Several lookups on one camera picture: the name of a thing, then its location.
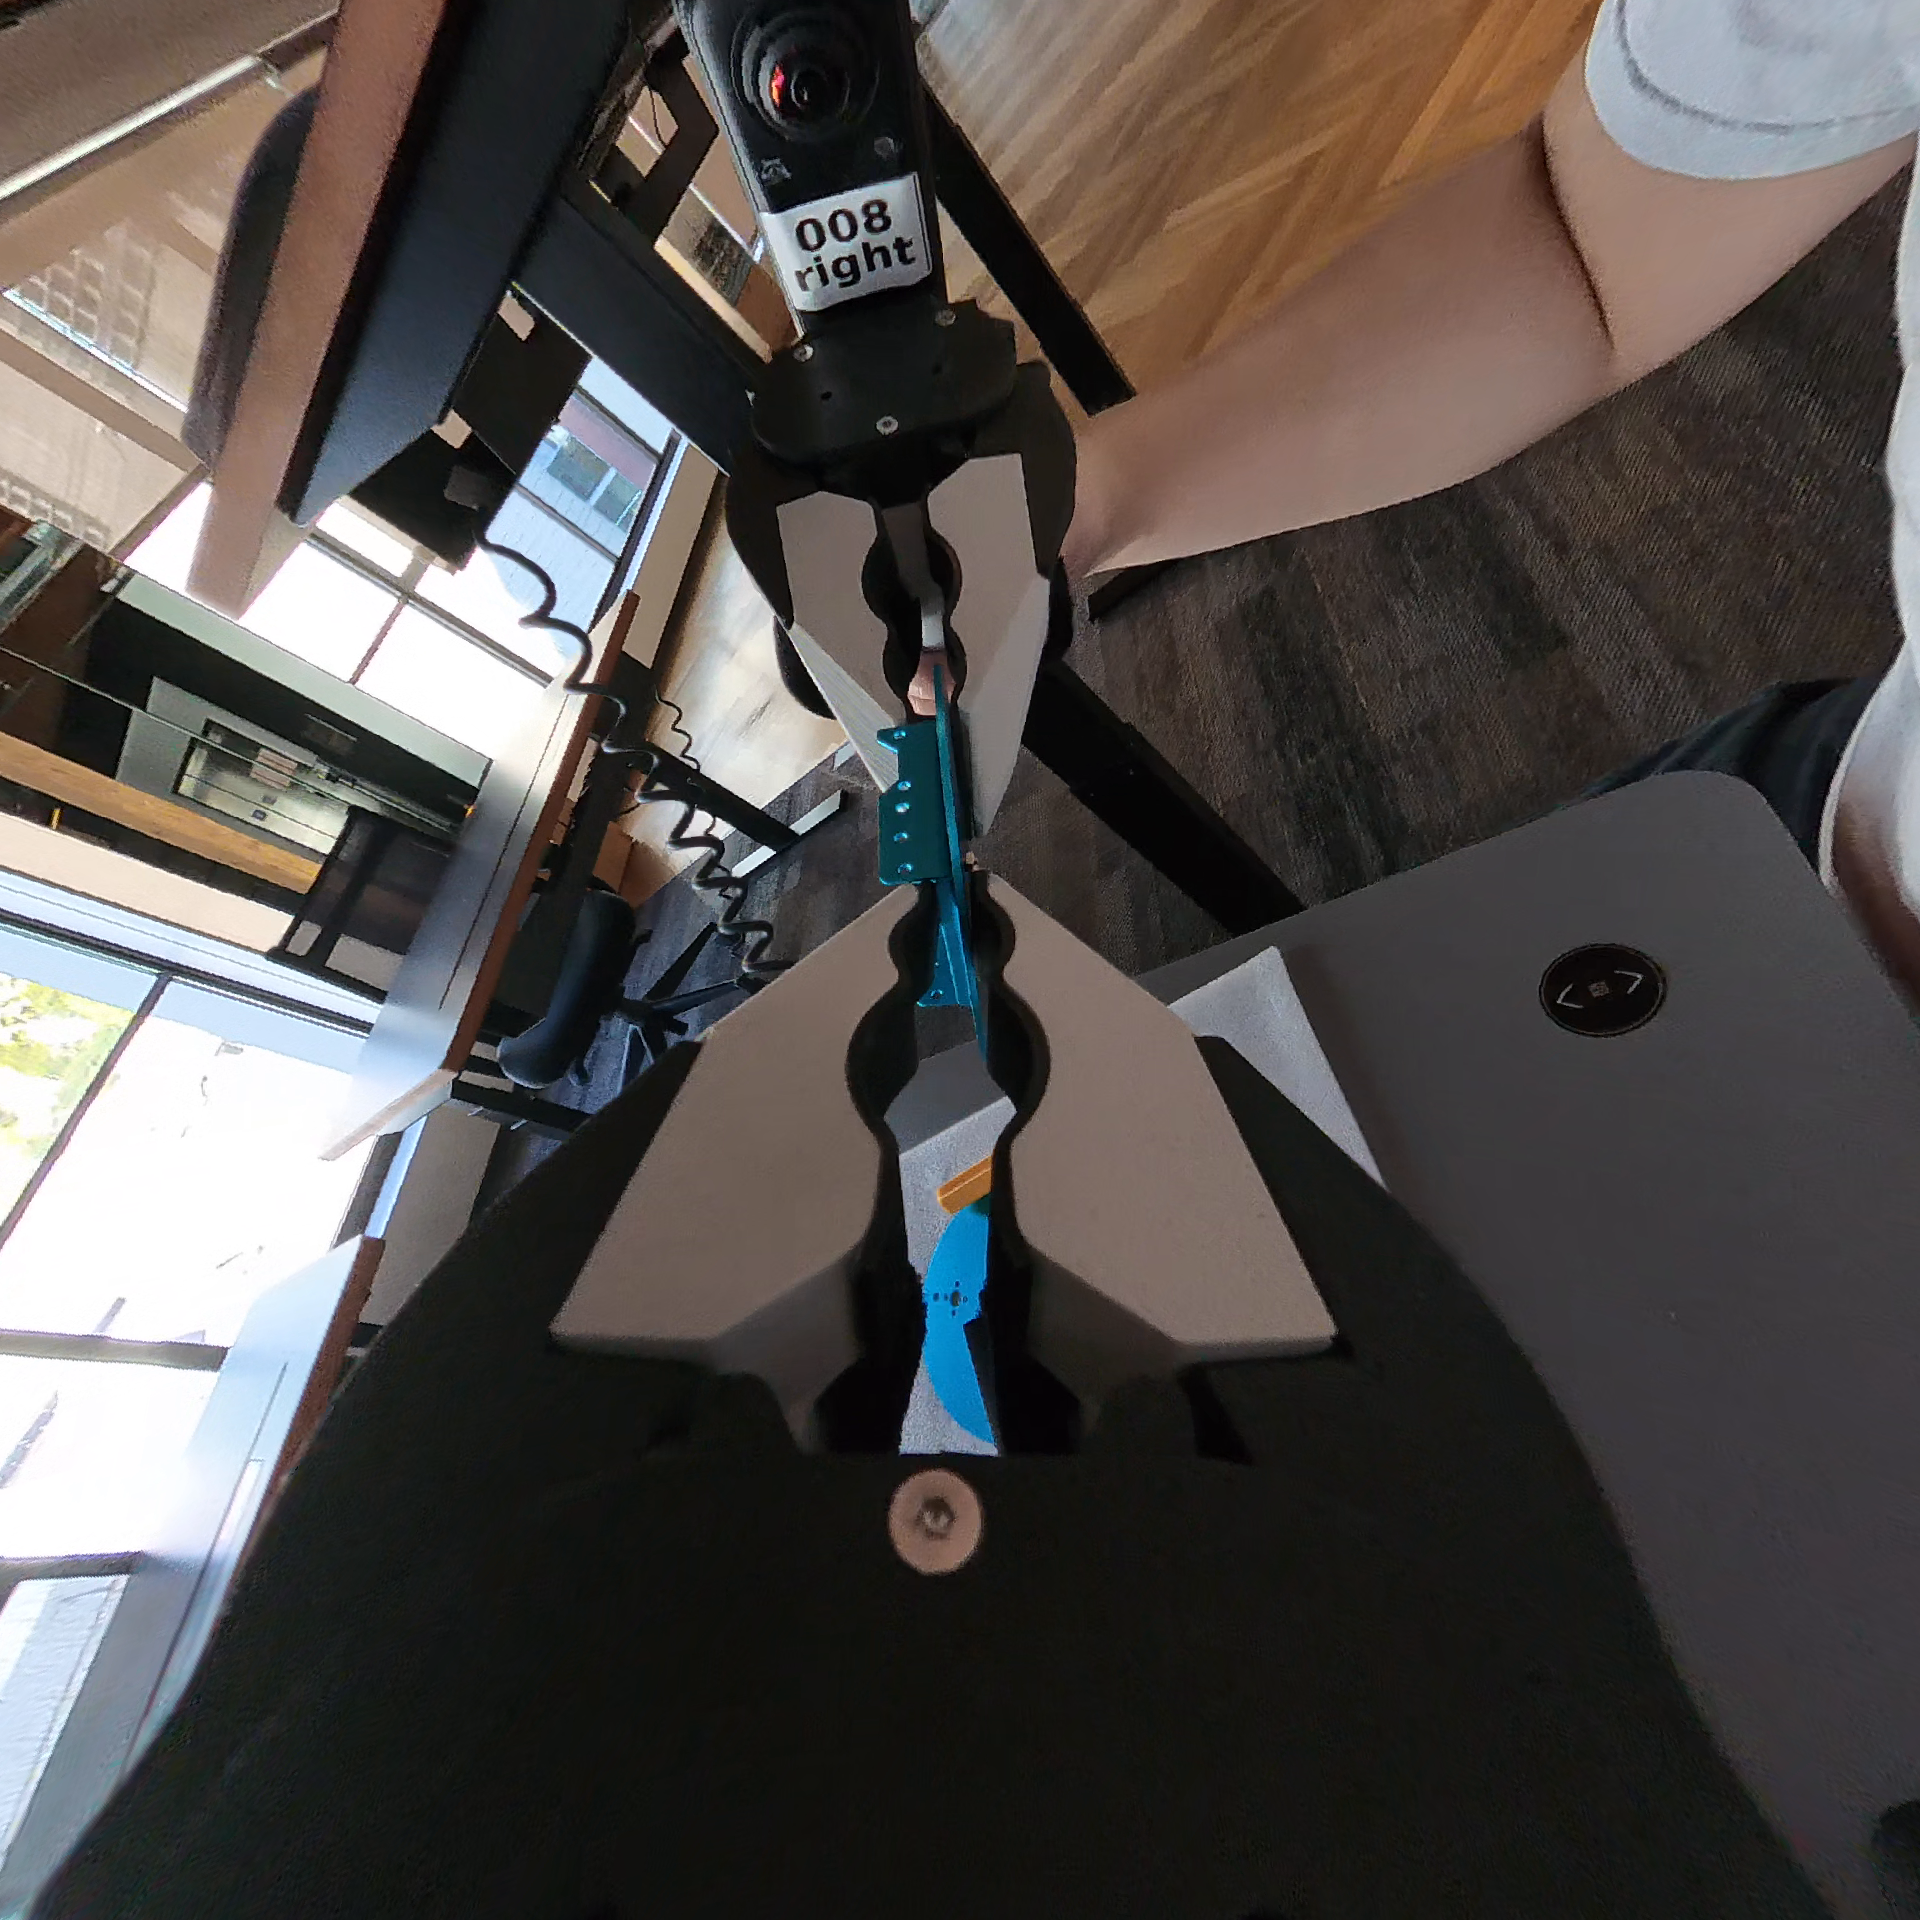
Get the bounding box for blue round plate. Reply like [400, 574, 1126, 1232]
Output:
[918, 1200, 1004, 1451]

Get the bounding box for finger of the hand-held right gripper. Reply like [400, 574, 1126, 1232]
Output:
[927, 449, 1050, 857]
[775, 499, 924, 794]

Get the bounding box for black standing desk top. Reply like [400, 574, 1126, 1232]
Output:
[181, 0, 677, 528]

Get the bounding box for person's right forearm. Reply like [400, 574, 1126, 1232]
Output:
[1072, 46, 1771, 578]

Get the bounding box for white foam sheet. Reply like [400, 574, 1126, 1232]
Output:
[892, 942, 1390, 1457]

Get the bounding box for round black desk control panel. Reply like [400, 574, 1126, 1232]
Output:
[1539, 944, 1667, 1038]

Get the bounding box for person's dark trousers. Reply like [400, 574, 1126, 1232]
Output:
[1591, 681, 1893, 841]

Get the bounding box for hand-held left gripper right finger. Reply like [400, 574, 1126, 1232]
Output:
[983, 886, 1340, 1401]

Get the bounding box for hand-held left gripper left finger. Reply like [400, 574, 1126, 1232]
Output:
[549, 902, 922, 1450]

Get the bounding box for small blue plate with bracket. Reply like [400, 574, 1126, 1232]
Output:
[874, 669, 992, 1034]

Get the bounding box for thin black desk leg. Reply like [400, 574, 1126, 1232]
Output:
[915, 46, 1138, 416]

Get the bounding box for black office chair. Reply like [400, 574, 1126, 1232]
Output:
[496, 886, 782, 1135]

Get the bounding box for wooden table with black legs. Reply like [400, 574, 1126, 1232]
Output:
[322, 593, 647, 1165]

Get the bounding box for thick black coiled cable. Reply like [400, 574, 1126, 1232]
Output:
[478, 511, 788, 976]

